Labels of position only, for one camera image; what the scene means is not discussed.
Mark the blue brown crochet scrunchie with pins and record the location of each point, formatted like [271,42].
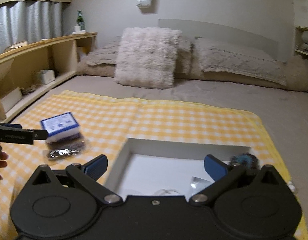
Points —
[250,161]

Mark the grey curtain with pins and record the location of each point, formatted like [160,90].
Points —
[29,21]

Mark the wooden bedside shelf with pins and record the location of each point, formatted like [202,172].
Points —
[18,66]

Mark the grey quilted pillow right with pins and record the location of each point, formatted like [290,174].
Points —
[216,56]

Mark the white tissue box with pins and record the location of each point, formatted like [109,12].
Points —
[43,77]

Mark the silver foil snack packet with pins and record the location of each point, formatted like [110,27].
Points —
[197,185]

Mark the white cardboard box tray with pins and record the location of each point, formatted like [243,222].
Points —
[163,168]

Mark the grey quilted pillow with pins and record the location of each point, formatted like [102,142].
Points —
[102,61]
[216,56]

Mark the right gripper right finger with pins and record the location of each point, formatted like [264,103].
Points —
[223,175]

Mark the blue white tissue pack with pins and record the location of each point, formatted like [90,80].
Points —
[61,127]

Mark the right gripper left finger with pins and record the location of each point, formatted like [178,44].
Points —
[86,177]

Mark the white shelf unit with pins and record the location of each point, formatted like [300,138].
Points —
[301,41]

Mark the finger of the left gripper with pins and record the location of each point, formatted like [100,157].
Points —
[16,131]

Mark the clear bag with dark items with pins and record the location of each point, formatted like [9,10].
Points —
[66,147]

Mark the grey quilted pillow left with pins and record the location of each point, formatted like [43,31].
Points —
[102,61]

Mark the grey headboard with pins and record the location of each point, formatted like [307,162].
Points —
[216,32]

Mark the fluffy white pillow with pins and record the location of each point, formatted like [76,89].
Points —
[147,57]

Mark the yellow white checkered blanket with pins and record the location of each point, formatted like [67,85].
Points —
[107,122]

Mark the green glass bottle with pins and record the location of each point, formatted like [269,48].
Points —
[80,22]

